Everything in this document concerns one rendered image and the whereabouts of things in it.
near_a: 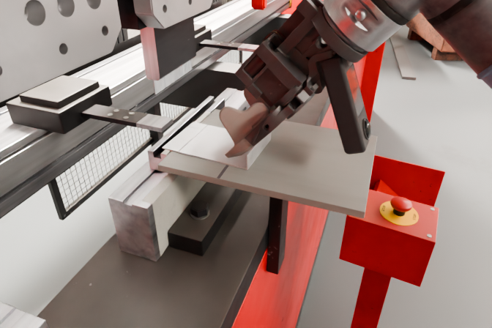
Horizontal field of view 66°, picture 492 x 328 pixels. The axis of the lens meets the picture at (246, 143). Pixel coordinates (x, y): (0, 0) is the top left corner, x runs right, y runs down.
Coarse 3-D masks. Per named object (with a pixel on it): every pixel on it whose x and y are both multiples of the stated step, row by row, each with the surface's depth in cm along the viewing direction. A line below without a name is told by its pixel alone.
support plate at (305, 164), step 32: (288, 128) 58; (320, 128) 58; (192, 160) 50; (256, 160) 50; (288, 160) 50; (320, 160) 50; (352, 160) 50; (256, 192) 46; (288, 192) 45; (320, 192) 45; (352, 192) 45
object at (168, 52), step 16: (192, 16) 52; (144, 32) 45; (160, 32) 46; (176, 32) 49; (192, 32) 53; (144, 48) 46; (160, 48) 47; (176, 48) 50; (192, 48) 54; (144, 64) 47; (160, 64) 47; (176, 64) 51; (160, 80) 50
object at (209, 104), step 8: (208, 104) 67; (216, 104) 66; (224, 104) 68; (192, 112) 63; (200, 112) 64; (184, 120) 60; (192, 120) 62; (176, 128) 58; (184, 128) 60; (168, 136) 56; (160, 144) 54; (152, 152) 52; (160, 152) 54; (152, 160) 53; (160, 160) 53; (152, 168) 54
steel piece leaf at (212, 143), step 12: (204, 132) 57; (216, 132) 57; (192, 144) 53; (204, 144) 53; (216, 144) 53; (228, 144) 53; (264, 144) 53; (204, 156) 51; (216, 156) 51; (240, 156) 51; (252, 156) 49
